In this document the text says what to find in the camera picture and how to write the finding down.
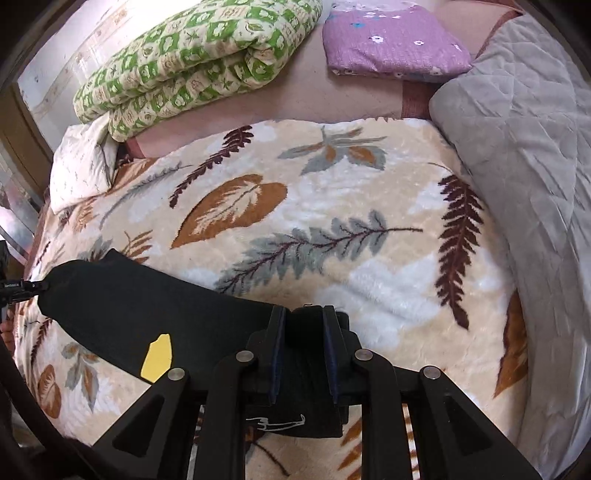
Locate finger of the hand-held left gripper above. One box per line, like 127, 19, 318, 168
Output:
0, 278, 49, 297

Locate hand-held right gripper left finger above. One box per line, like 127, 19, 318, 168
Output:
90, 305, 289, 480

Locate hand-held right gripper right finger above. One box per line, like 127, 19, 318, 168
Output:
322, 305, 543, 480

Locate black pants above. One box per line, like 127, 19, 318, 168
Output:
37, 248, 352, 439

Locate white pillow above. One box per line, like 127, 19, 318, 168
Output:
48, 113, 116, 214

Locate leaf print fleece blanket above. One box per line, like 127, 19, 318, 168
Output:
11, 117, 532, 480

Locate pink bed sheet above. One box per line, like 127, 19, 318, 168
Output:
124, 0, 522, 158

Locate green patterned folded quilt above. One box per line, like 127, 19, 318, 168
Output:
74, 0, 324, 143

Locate grey quilted blanket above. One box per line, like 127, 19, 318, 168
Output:
428, 14, 591, 462

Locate purple floral folded blanket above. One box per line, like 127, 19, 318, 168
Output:
322, 0, 472, 84

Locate wooden bed frame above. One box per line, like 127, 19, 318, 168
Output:
0, 83, 54, 197

